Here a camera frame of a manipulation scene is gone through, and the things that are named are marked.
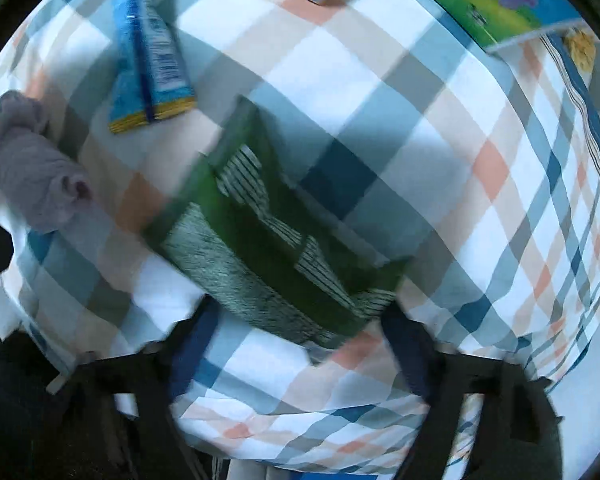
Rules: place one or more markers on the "blue snack packet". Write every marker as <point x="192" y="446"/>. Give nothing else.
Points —
<point x="147" y="55"/>

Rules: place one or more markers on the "plaid bed sheet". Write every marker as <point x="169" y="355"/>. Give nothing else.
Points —
<point x="380" y="135"/>

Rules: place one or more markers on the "striped blue pillow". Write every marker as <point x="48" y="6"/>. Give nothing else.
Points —
<point x="582" y="90"/>

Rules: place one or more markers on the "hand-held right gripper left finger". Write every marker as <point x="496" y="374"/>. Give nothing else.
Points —
<point x="192" y="345"/>

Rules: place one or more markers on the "grey rolled sock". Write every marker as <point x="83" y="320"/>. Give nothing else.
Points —
<point x="32" y="175"/>

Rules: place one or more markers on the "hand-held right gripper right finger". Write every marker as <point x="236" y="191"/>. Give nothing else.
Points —
<point x="405" y="345"/>

